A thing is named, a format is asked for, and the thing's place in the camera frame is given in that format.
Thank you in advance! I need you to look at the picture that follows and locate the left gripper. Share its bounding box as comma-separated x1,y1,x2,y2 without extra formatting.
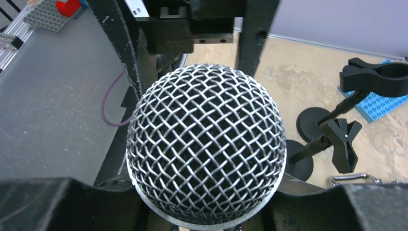
88,0,280,100

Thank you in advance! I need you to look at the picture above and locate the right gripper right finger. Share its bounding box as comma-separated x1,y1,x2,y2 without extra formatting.
261,174,408,231

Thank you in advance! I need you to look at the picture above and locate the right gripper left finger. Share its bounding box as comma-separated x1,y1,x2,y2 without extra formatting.
0,177,149,231

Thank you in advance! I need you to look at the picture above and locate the black round-base mic stand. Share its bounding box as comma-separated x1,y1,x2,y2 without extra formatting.
296,57,408,142

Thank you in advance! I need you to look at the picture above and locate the silver-head black microphone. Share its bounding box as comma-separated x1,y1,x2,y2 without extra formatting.
126,64,287,231

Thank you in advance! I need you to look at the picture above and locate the black poker chip case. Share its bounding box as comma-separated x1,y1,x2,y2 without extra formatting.
327,173,407,187

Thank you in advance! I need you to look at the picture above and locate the red toy brick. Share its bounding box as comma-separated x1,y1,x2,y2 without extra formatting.
55,0,81,18

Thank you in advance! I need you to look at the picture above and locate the grey building plate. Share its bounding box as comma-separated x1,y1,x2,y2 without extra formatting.
23,0,85,33

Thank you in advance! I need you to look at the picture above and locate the black front mounting rail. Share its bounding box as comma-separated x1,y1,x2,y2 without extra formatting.
93,87,137,186

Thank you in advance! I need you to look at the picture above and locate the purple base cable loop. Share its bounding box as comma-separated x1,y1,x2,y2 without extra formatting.
101,70,133,128

